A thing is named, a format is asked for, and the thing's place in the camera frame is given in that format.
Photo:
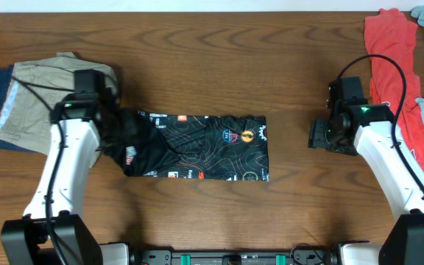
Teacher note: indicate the red t-shirt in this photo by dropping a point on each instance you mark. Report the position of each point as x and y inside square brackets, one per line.
[390, 34]

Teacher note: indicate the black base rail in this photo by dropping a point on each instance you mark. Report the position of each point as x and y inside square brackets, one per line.
[234, 257]

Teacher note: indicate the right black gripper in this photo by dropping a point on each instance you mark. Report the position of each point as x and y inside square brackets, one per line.
[317, 134]

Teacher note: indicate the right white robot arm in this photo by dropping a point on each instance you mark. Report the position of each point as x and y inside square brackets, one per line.
[370, 132]

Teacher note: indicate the folded khaki pants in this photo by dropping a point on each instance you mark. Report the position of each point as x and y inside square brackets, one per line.
[35, 86]

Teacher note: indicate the black orange patterned jersey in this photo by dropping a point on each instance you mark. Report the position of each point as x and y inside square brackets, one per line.
[193, 147]

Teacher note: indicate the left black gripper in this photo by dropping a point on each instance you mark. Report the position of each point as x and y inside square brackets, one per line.
[124, 125]

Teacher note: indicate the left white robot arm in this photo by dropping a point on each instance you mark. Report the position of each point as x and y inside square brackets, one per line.
[51, 230]

